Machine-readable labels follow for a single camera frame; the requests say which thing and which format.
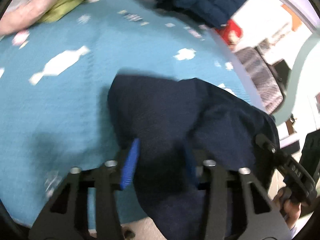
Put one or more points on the teal patterned bed cover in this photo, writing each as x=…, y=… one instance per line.
x=54, y=89

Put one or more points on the dark navy jeans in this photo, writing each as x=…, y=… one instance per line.
x=170, y=117

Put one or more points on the grey striped bag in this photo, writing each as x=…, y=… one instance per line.
x=268, y=84

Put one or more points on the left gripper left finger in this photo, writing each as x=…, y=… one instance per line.
x=65, y=214

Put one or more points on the person's right hand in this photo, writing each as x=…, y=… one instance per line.
x=292, y=210

